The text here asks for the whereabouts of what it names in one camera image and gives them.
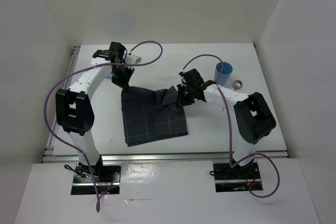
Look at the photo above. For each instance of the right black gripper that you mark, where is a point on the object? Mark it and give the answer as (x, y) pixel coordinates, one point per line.
(181, 100)

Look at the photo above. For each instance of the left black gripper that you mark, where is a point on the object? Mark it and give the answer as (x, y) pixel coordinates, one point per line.
(123, 83)

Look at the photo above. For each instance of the dark grey checked cloth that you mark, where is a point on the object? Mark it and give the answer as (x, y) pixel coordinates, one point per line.
(151, 115)

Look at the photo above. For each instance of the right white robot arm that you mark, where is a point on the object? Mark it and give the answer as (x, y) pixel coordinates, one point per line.
(253, 116)

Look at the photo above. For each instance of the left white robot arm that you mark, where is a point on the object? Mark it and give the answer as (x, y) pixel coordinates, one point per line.
(74, 112)

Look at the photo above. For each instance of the blue plastic cup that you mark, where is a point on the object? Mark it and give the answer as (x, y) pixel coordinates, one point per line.
(222, 72)

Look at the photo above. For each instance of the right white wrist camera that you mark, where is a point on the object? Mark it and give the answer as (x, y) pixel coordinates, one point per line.
(183, 82)

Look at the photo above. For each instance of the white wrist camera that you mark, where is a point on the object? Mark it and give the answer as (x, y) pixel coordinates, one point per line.
(183, 82)
(132, 60)

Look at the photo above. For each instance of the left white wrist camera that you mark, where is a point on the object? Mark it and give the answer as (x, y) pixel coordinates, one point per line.
(132, 60)

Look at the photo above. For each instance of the aluminium left rail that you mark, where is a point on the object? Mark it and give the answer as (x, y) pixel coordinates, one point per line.
(51, 102)

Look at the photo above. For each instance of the aluminium rail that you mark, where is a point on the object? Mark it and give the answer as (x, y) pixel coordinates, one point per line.
(141, 157)
(51, 102)

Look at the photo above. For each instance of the aluminium front rail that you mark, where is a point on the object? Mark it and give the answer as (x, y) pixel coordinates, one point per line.
(141, 157)

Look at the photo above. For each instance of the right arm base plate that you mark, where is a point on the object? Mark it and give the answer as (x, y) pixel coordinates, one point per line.
(236, 179)

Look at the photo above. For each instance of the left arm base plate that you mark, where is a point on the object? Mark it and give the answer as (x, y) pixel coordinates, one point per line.
(108, 183)

